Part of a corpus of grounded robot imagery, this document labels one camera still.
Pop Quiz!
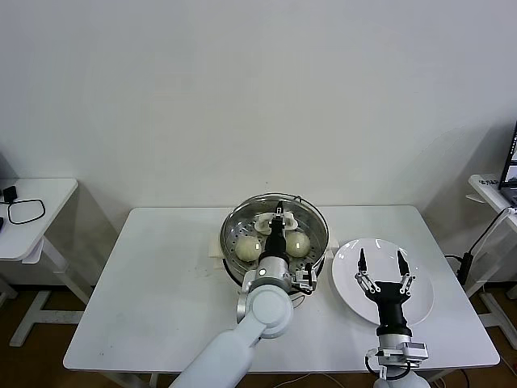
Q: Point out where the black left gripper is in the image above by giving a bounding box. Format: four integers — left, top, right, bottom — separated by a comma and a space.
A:
263, 200, 288, 258

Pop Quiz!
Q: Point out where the white round plate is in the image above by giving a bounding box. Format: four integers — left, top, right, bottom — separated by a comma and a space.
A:
330, 238, 435, 327

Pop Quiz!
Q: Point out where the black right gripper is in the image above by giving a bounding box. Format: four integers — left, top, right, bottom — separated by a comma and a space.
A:
354, 248, 417, 337

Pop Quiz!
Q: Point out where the white steamed baozi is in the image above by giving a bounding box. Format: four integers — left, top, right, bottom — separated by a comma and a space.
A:
284, 232, 312, 259
234, 237, 263, 263

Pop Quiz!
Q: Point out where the black power adapter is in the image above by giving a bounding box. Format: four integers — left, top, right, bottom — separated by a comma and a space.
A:
443, 251, 474, 288

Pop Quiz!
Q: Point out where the glass pot lid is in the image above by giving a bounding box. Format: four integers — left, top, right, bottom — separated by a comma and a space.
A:
220, 192, 329, 286

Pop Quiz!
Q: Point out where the black looped cable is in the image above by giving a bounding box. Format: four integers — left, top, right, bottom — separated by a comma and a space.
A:
6, 198, 45, 226

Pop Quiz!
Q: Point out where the perforated steel steamer basket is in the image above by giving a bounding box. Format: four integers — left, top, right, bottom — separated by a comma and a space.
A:
219, 196, 328, 290

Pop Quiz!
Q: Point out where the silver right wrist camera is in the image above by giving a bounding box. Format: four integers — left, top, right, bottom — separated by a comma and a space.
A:
403, 341, 429, 361

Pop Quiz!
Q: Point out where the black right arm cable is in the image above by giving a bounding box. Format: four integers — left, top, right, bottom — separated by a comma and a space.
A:
364, 349, 417, 382

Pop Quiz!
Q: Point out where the white and black cable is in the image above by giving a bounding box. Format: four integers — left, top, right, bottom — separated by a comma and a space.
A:
470, 206, 517, 259

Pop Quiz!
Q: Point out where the laptop with lit screen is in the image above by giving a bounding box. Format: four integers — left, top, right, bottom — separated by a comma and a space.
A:
498, 119, 517, 203

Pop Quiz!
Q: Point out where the white side desk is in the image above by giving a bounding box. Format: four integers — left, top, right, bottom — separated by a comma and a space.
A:
464, 173, 517, 336
0, 178, 95, 348

